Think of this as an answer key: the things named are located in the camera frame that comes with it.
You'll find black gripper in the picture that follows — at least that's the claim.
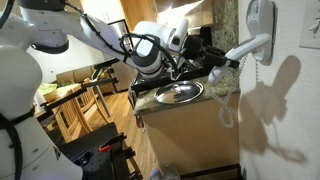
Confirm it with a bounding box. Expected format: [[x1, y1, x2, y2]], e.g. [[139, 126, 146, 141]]
[[181, 34, 242, 70]]

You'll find white intercom handset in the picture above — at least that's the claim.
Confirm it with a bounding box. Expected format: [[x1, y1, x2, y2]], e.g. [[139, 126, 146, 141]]
[[208, 33, 273, 85]]

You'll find white handset cord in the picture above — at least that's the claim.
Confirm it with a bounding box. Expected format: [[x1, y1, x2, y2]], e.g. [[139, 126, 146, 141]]
[[209, 54, 262, 130]]

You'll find shiny steel pot lid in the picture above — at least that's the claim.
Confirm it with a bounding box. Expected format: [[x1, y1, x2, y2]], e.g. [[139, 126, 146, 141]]
[[153, 80, 204, 105]]

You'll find black kitchen stove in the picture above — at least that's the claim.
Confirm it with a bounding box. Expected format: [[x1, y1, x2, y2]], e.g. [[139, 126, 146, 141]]
[[130, 26, 216, 96]]

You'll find beige counter cabinet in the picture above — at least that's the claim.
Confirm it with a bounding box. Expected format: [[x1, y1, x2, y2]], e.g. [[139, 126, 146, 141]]
[[139, 93, 241, 177]]

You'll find wooden upper cabinet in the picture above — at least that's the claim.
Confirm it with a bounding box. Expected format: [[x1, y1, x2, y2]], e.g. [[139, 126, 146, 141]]
[[119, 0, 214, 32]]

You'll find wooden table with clutter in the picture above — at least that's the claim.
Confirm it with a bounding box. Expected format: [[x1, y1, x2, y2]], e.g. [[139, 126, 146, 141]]
[[39, 57, 121, 118]]

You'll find wooden slatted chair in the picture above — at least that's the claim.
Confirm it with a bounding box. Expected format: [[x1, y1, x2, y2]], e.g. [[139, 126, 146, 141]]
[[53, 96, 95, 143], [74, 78, 113, 124]]

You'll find brown low cabinet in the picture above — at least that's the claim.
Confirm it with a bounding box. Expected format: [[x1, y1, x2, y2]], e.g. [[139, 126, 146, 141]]
[[55, 65, 116, 96]]

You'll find black perforated robot cart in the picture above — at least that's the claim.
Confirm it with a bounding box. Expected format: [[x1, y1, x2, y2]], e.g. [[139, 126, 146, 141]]
[[59, 122, 144, 180]]

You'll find wooden dining table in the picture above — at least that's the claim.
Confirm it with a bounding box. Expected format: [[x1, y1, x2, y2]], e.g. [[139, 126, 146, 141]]
[[34, 83, 84, 121]]

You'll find yellow green bag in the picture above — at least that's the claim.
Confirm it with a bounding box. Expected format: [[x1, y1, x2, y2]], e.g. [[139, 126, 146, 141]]
[[38, 82, 59, 97]]

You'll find white light switch plate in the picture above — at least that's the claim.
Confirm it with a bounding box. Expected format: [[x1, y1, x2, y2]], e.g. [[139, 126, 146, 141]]
[[299, 0, 320, 50]]

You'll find orange clamp handle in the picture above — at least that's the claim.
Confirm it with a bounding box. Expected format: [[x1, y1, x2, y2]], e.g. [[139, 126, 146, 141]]
[[98, 144, 112, 153]]

